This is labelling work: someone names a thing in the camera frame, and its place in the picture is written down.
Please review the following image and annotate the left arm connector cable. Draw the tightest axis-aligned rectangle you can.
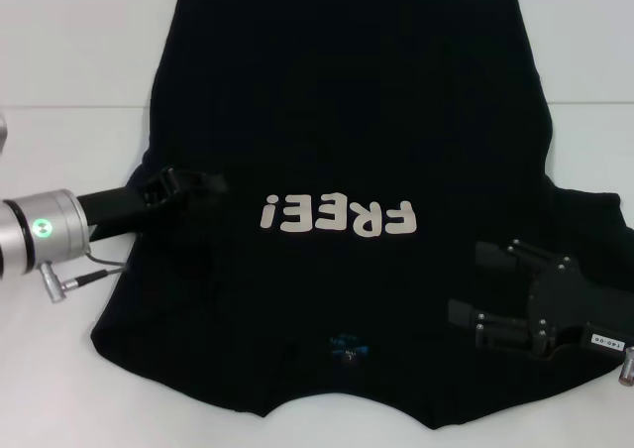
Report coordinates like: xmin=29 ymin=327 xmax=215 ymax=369
xmin=38 ymin=252 xmax=128 ymax=304

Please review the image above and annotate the black shirt with FREE print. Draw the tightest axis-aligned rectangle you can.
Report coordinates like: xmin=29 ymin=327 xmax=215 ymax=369
xmin=88 ymin=0 xmax=634 ymax=417

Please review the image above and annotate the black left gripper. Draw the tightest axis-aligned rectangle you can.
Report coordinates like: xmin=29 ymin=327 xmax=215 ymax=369
xmin=76 ymin=168 xmax=230 ymax=245

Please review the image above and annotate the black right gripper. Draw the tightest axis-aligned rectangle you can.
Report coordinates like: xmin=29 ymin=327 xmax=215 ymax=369
xmin=447 ymin=238 xmax=634 ymax=361

